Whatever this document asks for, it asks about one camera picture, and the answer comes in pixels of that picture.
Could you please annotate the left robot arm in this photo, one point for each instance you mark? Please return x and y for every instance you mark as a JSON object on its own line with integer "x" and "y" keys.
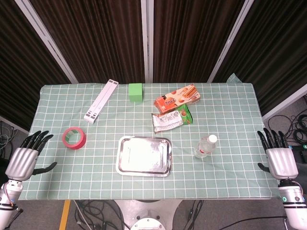
{"x": 8, "y": 203}

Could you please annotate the green and white snack bag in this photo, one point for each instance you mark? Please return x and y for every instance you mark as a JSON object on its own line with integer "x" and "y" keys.
{"x": 171, "y": 119}

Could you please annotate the green cube block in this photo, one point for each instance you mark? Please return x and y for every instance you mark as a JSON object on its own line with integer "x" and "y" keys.
{"x": 135, "y": 93}

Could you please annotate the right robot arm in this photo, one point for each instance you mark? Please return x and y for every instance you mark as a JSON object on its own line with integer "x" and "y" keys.
{"x": 293, "y": 203}

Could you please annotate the green checkered tablecloth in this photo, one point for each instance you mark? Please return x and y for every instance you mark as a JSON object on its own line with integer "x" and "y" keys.
{"x": 96, "y": 182}

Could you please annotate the stainless steel tray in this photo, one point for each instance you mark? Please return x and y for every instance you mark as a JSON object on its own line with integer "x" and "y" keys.
{"x": 144, "y": 156}

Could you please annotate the red tape roll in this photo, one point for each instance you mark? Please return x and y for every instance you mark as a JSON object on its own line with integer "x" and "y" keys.
{"x": 74, "y": 139}

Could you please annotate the white folding laptop stand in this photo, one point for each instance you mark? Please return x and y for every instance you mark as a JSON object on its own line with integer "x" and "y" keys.
{"x": 100, "y": 101}

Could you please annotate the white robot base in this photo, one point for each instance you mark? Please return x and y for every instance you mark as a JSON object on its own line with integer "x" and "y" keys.
{"x": 146, "y": 215}

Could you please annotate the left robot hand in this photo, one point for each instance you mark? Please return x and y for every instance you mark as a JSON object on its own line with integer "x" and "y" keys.
{"x": 21, "y": 159}

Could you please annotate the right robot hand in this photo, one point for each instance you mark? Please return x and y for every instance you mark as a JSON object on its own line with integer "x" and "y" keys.
{"x": 281, "y": 160}

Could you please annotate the orange wafer biscuit box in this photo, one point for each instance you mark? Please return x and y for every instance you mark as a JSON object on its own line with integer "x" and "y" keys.
{"x": 177, "y": 98}

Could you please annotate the yellow floor tape strip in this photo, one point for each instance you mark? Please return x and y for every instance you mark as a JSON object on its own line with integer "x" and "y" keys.
{"x": 64, "y": 214}

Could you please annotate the clear plastic bottle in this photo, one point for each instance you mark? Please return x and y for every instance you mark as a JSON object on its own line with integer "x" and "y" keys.
{"x": 205, "y": 146}

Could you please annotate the white partition frame post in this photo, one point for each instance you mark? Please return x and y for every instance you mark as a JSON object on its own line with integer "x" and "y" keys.
{"x": 229, "y": 40}
{"x": 146, "y": 40}
{"x": 46, "y": 40}

